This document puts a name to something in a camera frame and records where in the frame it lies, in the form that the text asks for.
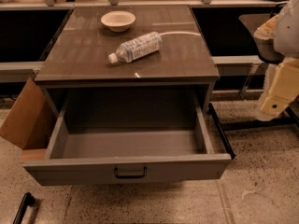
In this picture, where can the clear plastic water bottle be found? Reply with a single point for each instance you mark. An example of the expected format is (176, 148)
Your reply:
(136, 48)

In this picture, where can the black handle on floor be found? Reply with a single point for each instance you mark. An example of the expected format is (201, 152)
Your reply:
(27, 200)

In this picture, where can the grey chair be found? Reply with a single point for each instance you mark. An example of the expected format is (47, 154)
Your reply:
(265, 48)

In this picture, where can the black drawer handle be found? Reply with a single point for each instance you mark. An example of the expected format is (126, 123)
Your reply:
(130, 174)

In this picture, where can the black slide rail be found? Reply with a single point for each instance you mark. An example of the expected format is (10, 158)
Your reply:
(221, 132)

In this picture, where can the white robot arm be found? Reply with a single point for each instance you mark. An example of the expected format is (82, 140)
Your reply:
(286, 40)

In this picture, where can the brown cardboard box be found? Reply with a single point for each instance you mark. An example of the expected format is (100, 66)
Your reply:
(30, 123)

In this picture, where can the white paper bowl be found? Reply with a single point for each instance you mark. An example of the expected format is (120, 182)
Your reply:
(118, 21)

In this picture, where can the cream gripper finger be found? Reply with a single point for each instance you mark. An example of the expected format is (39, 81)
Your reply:
(280, 88)
(267, 30)

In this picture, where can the open grey top drawer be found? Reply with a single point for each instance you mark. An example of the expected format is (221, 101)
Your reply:
(98, 131)

